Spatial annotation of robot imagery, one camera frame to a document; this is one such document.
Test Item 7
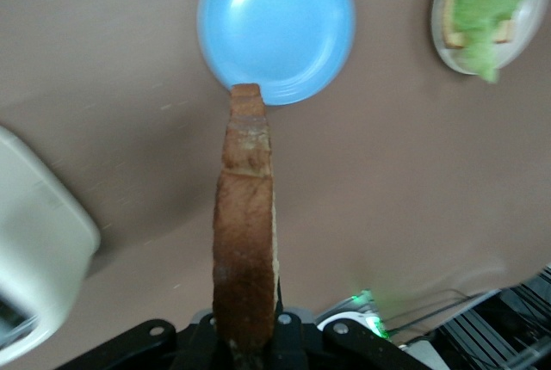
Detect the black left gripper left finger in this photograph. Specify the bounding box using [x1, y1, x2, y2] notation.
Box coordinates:
[51, 311, 236, 370]

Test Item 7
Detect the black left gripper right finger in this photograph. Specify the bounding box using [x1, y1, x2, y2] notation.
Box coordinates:
[257, 277, 431, 370]

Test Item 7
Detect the brown bread slice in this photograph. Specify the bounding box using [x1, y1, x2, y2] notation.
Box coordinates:
[212, 83, 281, 358]
[441, 0, 529, 51]

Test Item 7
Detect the green lettuce leaf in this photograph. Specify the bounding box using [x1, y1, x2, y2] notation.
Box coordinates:
[451, 0, 524, 84]

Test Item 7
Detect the beige plate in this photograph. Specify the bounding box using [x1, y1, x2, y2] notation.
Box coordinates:
[428, 0, 548, 77]

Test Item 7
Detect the blue plate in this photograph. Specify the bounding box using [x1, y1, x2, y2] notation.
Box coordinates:
[196, 0, 357, 107]

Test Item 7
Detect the white toaster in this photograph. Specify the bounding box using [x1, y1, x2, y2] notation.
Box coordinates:
[0, 124, 102, 365]

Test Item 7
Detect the black equipment box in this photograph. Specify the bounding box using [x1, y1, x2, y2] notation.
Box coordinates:
[438, 262, 551, 370]

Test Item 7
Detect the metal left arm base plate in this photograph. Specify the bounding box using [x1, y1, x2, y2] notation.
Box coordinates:
[398, 335, 449, 370]

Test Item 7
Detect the thin black base cable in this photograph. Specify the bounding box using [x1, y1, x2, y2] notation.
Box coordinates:
[381, 286, 507, 348]

